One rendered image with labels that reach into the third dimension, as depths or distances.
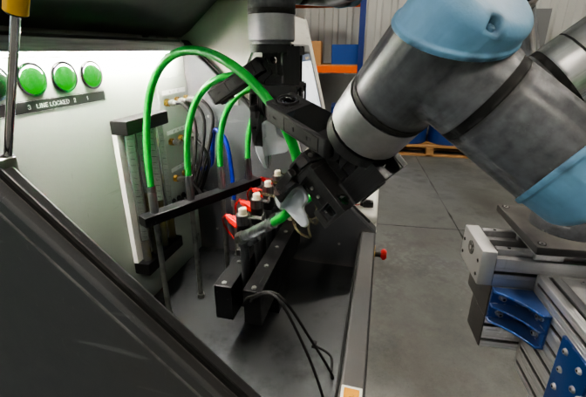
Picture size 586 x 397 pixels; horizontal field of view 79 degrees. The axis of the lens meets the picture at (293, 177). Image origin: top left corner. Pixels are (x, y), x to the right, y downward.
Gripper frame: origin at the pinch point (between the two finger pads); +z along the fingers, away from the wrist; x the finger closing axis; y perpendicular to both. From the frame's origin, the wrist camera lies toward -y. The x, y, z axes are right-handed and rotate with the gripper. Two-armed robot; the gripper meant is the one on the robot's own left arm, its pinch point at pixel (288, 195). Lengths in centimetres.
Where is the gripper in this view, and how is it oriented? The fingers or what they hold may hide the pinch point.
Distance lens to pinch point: 51.4
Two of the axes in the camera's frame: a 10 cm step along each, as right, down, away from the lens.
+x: 7.4, -4.2, 5.2
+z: -3.2, 4.5, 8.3
